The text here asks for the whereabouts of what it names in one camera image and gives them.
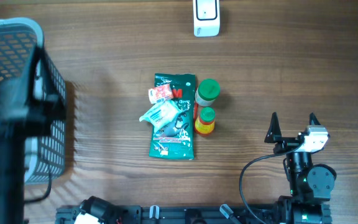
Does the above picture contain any green cap sauce bottle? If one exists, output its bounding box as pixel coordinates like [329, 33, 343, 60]
[195, 107, 216, 136]

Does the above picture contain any green lid white jar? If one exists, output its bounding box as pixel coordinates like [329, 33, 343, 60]
[195, 79, 221, 107]

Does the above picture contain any red stick sachet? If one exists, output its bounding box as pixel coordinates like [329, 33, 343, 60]
[193, 102, 198, 122]

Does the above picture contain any green 3M gloves package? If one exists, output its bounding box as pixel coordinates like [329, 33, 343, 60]
[149, 73, 196, 160]

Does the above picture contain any light green tissue packet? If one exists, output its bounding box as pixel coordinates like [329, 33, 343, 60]
[139, 100, 181, 133]

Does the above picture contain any red square snack packet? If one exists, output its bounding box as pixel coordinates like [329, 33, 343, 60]
[148, 83, 173, 104]

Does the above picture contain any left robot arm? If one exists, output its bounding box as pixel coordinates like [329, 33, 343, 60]
[0, 45, 67, 223]

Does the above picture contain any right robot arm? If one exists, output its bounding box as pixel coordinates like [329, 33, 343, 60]
[264, 112, 337, 223]

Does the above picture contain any white barcode scanner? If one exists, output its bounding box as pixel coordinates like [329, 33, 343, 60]
[193, 0, 221, 37]

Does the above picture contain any grey plastic mesh basket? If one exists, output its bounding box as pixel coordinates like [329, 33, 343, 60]
[0, 17, 67, 184]

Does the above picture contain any black right camera cable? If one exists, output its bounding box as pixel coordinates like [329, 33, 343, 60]
[239, 143, 305, 224]

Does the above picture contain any black camera cable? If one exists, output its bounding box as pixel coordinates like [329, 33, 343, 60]
[239, 143, 305, 224]
[23, 174, 53, 205]

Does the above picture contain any black left camera cable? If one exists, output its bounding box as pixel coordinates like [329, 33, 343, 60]
[23, 174, 53, 205]

